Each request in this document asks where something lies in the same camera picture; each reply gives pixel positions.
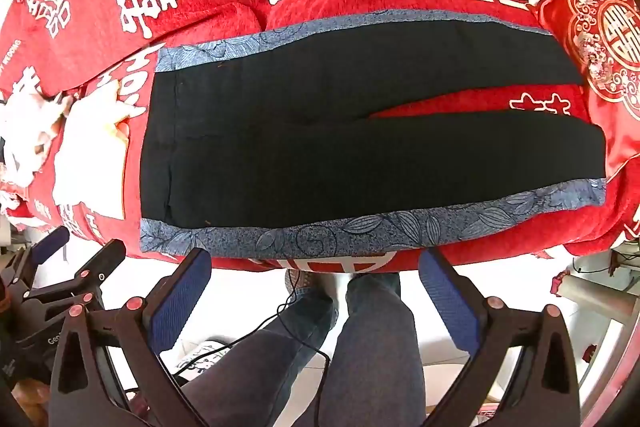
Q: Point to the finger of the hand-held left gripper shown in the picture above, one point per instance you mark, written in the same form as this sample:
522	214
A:
50	242
107	257

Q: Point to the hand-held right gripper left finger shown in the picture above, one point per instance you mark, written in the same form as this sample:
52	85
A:
182	297

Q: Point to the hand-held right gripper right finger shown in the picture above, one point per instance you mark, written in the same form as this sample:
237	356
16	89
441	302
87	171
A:
445	297

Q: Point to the black pants with blue stripes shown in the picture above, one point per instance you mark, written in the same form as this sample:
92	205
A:
350	147

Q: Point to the printed paper sheet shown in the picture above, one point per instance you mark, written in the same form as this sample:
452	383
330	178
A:
202	357

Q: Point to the person's right leg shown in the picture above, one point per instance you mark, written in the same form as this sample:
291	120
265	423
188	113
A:
375	357

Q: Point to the white crumpled cloth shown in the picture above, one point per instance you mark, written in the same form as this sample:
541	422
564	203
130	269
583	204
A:
25	137

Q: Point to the red tassel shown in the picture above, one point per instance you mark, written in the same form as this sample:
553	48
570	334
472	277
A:
560	283

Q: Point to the red gold embroidered cushion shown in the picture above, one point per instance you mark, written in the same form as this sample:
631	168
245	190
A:
610	37

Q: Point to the grey metal frame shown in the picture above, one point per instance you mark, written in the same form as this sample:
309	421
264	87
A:
595	292

